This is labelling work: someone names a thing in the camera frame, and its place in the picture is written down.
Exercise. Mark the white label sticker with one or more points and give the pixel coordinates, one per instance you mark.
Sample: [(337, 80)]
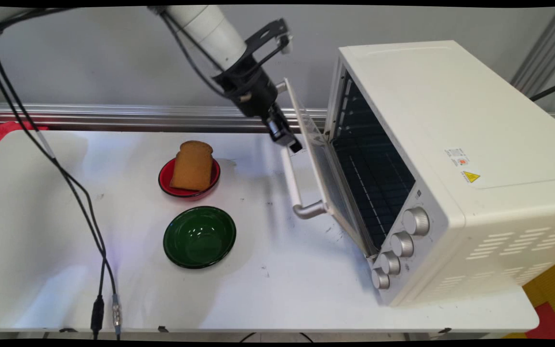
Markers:
[(457, 158)]

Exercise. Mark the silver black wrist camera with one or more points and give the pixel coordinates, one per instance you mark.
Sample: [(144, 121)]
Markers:
[(268, 38)]

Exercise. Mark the red bowl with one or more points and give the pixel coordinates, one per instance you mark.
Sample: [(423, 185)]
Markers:
[(187, 192)]

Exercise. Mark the aluminium frame post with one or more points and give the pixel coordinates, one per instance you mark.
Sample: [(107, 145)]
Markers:
[(545, 48)]

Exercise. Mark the dark green bowl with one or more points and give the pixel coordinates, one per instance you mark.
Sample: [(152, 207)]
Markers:
[(199, 237)]

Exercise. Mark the yellow warning sticker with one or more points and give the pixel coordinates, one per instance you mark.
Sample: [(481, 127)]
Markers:
[(471, 177)]

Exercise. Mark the white toaster oven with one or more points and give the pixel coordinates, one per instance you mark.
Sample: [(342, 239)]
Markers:
[(475, 159)]

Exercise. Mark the small silver oven knob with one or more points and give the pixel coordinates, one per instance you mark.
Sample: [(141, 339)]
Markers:
[(380, 278)]

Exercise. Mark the aluminium rail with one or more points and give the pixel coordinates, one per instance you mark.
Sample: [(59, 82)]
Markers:
[(138, 118)]

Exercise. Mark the yellow floor mat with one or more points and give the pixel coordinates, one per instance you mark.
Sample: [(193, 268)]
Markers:
[(549, 284)]

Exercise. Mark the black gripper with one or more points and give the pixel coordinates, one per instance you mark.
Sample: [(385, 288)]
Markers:
[(251, 91)]

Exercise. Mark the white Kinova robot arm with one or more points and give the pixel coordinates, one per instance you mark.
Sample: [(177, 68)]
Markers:
[(210, 31)]

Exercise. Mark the red floor mat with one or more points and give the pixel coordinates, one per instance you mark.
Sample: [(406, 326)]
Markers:
[(552, 323)]

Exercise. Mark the large silver oven knob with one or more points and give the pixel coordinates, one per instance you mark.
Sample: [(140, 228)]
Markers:
[(416, 220)]

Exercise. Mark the brown toast slice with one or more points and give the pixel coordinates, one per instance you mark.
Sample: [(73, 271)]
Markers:
[(192, 166)]

